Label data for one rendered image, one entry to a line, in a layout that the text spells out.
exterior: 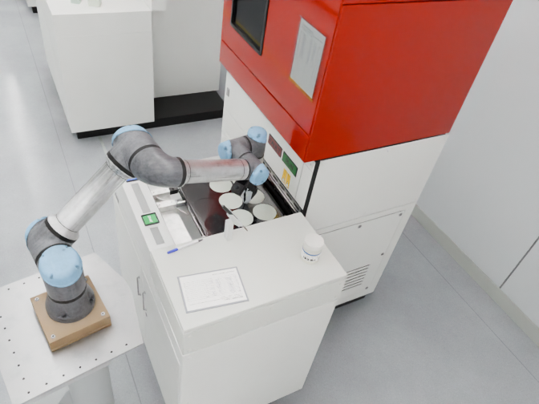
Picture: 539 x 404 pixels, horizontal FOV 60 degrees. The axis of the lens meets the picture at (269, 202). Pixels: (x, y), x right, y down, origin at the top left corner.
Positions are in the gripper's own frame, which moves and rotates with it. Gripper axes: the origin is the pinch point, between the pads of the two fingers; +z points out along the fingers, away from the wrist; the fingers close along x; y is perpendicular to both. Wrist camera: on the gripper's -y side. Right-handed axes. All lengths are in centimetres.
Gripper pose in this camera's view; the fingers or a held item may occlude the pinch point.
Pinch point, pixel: (245, 201)
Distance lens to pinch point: 198.1
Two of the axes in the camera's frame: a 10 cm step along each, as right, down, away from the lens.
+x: -8.4, -4.4, 3.0
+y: 5.2, -5.2, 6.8
